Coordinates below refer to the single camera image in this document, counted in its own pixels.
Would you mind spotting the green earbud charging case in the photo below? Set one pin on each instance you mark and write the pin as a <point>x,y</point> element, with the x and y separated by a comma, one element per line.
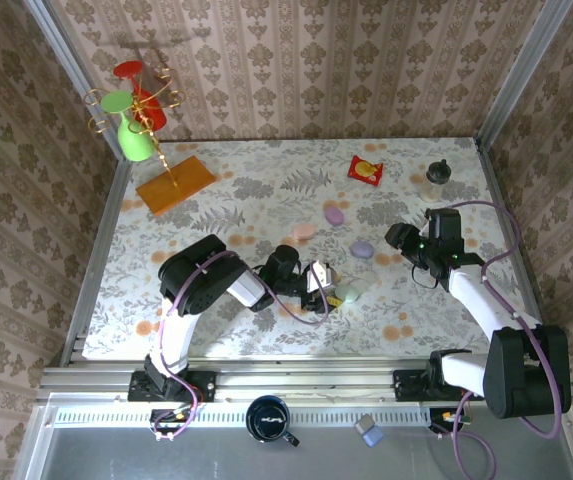
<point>348,292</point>

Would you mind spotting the lavender earbud charging case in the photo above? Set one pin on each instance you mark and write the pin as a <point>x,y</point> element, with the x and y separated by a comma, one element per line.
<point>361,249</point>

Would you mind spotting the pink earbud charging case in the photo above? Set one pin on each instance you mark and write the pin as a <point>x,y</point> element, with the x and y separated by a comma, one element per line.
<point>304,231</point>

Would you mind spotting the mauve earbud charging case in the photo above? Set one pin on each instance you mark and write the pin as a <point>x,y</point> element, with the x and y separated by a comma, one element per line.
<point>334,216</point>

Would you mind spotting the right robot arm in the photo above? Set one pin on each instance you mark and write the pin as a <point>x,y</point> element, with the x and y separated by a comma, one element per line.
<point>526,370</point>

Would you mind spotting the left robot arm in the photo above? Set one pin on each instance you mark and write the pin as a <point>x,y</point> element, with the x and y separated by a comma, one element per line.
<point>201,275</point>

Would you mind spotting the clear bottle with black cap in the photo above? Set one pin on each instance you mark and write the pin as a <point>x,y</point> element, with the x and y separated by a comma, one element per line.
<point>438,172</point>

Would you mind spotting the red snack packet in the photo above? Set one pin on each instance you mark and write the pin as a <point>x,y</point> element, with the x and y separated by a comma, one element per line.
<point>363,170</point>

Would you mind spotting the wooden glass rack base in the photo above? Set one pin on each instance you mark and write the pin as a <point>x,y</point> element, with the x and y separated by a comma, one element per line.
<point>191,180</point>

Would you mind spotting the small grey-blue box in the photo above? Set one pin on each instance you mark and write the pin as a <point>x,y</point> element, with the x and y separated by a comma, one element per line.
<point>368,430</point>

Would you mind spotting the black mug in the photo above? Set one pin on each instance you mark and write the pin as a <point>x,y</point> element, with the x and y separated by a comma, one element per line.
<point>266,419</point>

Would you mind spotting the gold metal glass rack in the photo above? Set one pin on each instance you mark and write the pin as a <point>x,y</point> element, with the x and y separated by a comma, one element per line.
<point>168,170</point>

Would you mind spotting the green plastic wine glass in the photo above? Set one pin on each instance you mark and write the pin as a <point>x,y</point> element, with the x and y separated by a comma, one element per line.
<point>133,142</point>

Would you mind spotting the red plastic wine glass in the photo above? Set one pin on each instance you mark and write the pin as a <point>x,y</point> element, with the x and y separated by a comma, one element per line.
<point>152,117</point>

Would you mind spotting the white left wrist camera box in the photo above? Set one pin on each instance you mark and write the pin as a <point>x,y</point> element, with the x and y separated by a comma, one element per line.
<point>321,275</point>

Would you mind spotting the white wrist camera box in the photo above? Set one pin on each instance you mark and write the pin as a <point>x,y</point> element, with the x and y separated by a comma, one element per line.
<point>425,231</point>
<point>321,275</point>

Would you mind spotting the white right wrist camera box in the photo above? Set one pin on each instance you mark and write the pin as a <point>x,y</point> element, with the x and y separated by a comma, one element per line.
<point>425,231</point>

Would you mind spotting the aluminium table side rail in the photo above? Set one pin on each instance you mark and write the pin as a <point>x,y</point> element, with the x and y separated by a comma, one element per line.
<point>519,250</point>
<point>98,250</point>

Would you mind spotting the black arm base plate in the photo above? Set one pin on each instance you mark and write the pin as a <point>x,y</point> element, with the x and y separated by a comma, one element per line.
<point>406,385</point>
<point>206,385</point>

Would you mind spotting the aluminium frame post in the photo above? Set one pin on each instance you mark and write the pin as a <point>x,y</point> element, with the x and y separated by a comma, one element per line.
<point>520,75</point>
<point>77,75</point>

